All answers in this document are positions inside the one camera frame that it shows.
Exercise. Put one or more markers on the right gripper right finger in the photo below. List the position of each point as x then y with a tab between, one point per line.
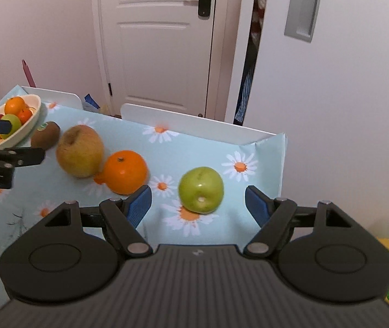
274	217

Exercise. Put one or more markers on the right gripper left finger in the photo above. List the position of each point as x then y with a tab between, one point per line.
120	221

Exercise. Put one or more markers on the green apple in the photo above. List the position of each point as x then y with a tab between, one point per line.
201	190
15	125

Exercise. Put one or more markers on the large front orange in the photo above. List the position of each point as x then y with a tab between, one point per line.
15	105

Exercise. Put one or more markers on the small tangerine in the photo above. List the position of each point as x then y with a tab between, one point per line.
24	115

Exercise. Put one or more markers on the brown kiwi with sticker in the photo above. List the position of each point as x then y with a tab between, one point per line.
46	135

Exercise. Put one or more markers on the orange behind green apple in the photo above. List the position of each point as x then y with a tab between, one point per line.
125	172

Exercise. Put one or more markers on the cream oval duck plate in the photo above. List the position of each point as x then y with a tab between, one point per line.
34	103

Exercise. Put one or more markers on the large yellow-red apple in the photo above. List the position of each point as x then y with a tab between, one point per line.
80	151

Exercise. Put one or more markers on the white chair back left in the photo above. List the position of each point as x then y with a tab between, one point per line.
53	96

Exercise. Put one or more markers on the white wardrobe sliding door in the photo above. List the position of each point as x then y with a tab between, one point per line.
322	78

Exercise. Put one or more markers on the white panel door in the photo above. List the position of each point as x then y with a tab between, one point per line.
170	54

